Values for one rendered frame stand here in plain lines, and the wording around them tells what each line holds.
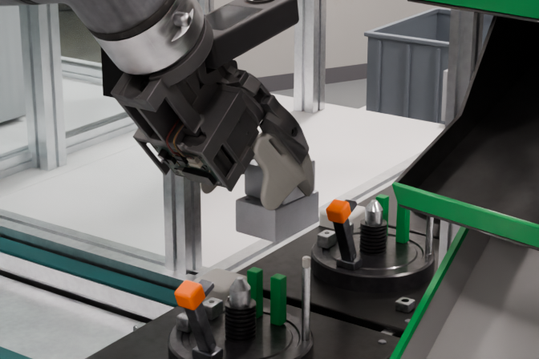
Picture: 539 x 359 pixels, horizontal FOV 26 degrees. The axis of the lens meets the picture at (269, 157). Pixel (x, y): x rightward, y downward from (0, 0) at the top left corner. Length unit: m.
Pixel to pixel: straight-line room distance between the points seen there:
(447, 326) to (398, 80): 2.16
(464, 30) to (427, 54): 2.11
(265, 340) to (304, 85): 1.25
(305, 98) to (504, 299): 1.39
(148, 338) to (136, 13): 0.47
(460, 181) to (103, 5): 0.31
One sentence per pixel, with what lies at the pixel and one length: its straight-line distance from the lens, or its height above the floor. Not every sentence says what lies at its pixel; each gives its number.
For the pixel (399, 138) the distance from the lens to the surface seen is 2.18.
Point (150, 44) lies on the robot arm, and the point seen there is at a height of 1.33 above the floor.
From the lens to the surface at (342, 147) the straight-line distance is 2.12.
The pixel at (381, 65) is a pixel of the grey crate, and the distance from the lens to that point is 3.13.
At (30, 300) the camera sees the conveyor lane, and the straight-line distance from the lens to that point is 1.41.
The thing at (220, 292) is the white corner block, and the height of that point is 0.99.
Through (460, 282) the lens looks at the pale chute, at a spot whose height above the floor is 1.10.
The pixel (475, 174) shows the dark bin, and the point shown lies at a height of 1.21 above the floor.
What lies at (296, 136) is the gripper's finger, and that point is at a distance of 0.92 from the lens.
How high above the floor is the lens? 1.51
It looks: 18 degrees down
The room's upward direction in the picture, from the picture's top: straight up
